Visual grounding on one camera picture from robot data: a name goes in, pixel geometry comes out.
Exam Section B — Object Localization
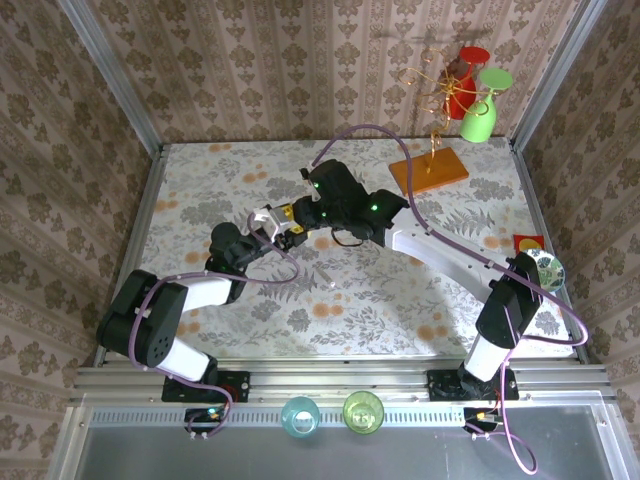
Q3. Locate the green plastic wine glass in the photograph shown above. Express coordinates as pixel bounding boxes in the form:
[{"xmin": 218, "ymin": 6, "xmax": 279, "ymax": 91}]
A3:
[{"xmin": 458, "ymin": 67, "xmax": 515, "ymax": 145}]

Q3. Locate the small black circuit board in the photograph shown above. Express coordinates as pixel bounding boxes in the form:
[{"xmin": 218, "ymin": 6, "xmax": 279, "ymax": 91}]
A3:
[
  {"xmin": 462, "ymin": 406, "xmax": 507, "ymax": 441},
  {"xmin": 183, "ymin": 405, "xmax": 236, "ymax": 442}
]

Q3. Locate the blue translucent cup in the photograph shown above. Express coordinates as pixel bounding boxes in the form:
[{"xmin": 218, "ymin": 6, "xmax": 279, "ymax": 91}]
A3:
[{"xmin": 279, "ymin": 395, "xmax": 321, "ymax": 440}]

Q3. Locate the green translucent cup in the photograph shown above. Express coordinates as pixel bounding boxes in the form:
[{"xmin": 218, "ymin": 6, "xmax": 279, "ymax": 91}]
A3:
[{"xmin": 342, "ymin": 390, "xmax": 386, "ymax": 436}]

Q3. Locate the red plastic wine glass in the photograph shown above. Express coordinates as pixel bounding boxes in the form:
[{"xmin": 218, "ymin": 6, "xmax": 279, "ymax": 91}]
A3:
[{"xmin": 442, "ymin": 45, "xmax": 491, "ymax": 121}]

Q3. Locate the leaf patterned bowl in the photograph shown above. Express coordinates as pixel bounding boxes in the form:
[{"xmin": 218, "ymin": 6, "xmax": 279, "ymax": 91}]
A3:
[{"xmin": 527, "ymin": 248, "xmax": 566, "ymax": 292}]

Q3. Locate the grey metal panel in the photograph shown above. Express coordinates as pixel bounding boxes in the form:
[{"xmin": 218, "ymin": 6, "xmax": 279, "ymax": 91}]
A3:
[{"xmin": 74, "ymin": 405, "xmax": 624, "ymax": 480}]

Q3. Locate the thin black cable loop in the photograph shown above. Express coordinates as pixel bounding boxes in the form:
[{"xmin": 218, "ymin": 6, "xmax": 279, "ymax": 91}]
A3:
[{"xmin": 331, "ymin": 228, "xmax": 365, "ymax": 248}]

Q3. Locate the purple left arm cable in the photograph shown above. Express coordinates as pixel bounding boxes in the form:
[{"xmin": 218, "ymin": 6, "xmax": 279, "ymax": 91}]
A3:
[{"xmin": 128, "ymin": 214, "xmax": 302, "ymax": 372}]

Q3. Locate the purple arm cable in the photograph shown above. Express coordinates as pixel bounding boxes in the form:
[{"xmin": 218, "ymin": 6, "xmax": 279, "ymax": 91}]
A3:
[
  {"xmin": 128, "ymin": 214, "xmax": 302, "ymax": 372},
  {"xmin": 312, "ymin": 123, "xmax": 590, "ymax": 476}
]

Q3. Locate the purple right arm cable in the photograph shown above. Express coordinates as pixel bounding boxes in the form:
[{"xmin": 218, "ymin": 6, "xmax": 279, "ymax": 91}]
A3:
[{"xmin": 312, "ymin": 123, "xmax": 590, "ymax": 476}]

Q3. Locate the gold wire rack wooden base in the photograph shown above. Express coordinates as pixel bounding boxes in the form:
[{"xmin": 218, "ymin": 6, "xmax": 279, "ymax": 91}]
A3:
[{"xmin": 388, "ymin": 47, "xmax": 494, "ymax": 198}]

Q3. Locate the aluminium table side rail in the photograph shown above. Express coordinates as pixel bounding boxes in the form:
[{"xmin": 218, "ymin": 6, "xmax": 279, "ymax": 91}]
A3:
[
  {"xmin": 508, "ymin": 138, "xmax": 591, "ymax": 364},
  {"xmin": 106, "ymin": 144, "xmax": 169, "ymax": 326}
]

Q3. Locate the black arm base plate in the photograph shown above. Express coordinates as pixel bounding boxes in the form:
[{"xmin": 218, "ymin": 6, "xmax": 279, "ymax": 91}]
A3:
[
  {"xmin": 160, "ymin": 370, "xmax": 252, "ymax": 404},
  {"xmin": 426, "ymin": 368, "xmax": 521, "ymax": 402}
]

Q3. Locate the aluminium mounting rail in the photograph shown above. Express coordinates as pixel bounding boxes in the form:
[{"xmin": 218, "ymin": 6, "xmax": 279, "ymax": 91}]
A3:
[{"xmin": 69, "ymin": 357, "xmax": 617, "ymax": 407}]

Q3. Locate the aluminium frame post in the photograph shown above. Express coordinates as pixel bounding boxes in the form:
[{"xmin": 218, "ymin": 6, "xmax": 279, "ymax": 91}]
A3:
[
  {"xmin": 55, "ymin": 0, "xmax": 165, "ymax": 151},
  {"xmin": 510, "ymin": 0, "xmax": 604, "ymax": 149}
]

